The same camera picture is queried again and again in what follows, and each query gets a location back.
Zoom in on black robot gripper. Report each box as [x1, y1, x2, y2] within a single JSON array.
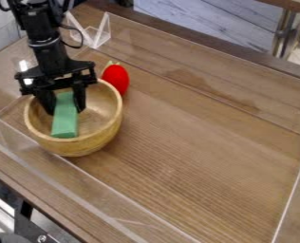
[[13, 38, 96, 115]]

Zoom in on clear acrylic front barrier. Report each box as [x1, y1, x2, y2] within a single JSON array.
[[0, 119, 199, 243]]

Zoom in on green rectangular stick block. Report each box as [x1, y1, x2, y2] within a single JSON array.
[[51, 91, 77, 139]]

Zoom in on red toy strawberry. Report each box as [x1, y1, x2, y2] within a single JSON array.
[[101, 61, 130, 95]]

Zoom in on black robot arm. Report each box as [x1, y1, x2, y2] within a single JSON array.
[[0, 0, 96, 115]]

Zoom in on clear acrylic corner bracket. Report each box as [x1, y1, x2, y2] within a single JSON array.
[[65, 12, 111, 49]]

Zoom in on brown wooden bowl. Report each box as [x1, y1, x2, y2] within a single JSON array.
[[23, 80, 123, 157]]

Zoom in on metal table leg background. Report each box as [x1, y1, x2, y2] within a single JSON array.
[[271, 9, 300, 60]]

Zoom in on black table frame leg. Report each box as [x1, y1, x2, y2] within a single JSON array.
[[13, 200, 60, 243]]

